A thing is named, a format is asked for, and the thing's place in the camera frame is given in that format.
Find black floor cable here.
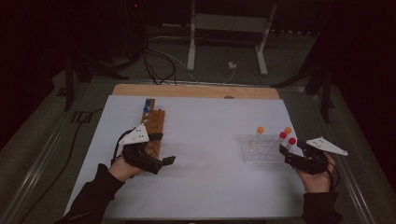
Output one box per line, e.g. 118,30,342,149
17,107,106,224

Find white metal stand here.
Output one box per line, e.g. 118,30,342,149
186,0,278,77

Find black stand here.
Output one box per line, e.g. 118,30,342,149
270,31,336,124
57,50,129,112

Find person's left hand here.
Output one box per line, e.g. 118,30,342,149
107,154,145,183

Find black cable bundle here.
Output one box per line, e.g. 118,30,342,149
124,0,178,86

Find right hand-held gripper black cable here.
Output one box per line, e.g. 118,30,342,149
326,161,341,191

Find grey metal rail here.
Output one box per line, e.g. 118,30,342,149
0,81,94,224
306,91,379,224

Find orange-capped test tube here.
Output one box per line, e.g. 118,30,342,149
281,126,293,145
255,126,265,144

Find hand-held gripper black cable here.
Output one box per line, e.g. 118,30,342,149
326,161,341,191
110,129,135,165

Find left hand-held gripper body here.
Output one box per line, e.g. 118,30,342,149
118,123,164,175

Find black floor bracket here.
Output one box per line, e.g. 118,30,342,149
71,110,93,124

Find red-capped test tube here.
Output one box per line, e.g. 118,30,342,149
276,131,288,150
285,137,297,154

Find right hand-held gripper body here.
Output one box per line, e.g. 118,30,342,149
287,136,349,175

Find left hand-held gripper black cable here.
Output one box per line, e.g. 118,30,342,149
110,129,135,165

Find wooden test tube rack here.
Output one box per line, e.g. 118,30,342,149
135,98,166,161

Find clear plastic test tube rack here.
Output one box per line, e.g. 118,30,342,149
240,133,295,163

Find white table mat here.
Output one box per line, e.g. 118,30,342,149
63,94,327,220

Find person's right hand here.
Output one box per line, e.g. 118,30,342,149
294,152,338,194

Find white cable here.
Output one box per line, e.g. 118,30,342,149
148,35,237,85

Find black power strip red light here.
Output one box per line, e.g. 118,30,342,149
130,0,142,32

